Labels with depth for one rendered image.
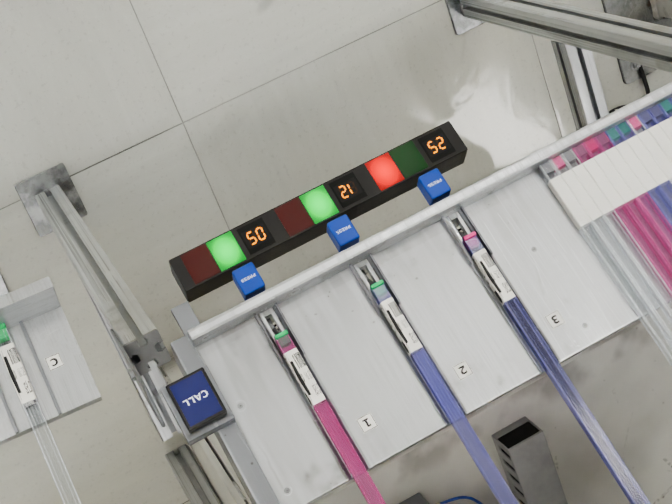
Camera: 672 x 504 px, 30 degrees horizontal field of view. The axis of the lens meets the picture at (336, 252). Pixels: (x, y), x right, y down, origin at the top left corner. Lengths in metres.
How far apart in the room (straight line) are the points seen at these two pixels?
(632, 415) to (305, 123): 0.71
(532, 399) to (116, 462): 0.80
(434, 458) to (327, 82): 0.72
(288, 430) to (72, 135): 0.81
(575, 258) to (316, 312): 0.27
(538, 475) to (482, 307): 0.35
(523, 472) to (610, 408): 0.16
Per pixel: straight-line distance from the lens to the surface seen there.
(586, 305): 1.30
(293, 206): 1.32
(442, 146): 1.36
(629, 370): 1.64
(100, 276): 1.55
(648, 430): 1.69
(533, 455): 1.55
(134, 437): 2.10
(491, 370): 1.26
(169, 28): 1.92
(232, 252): 1.30
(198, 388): 1.20
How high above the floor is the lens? 1.85
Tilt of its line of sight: 62 degrees down
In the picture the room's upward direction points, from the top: 129 degrees clockwise
